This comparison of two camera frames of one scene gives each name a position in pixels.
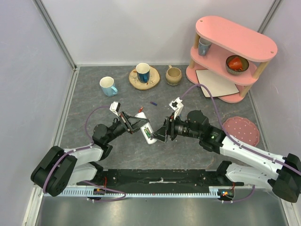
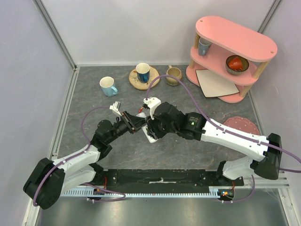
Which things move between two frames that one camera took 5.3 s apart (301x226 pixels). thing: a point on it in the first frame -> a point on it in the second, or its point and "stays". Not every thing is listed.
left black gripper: [132, 123] stays
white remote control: [146, 129] stays
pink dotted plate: [243, 129] stays
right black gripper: [168, 129] -> [152, 128]
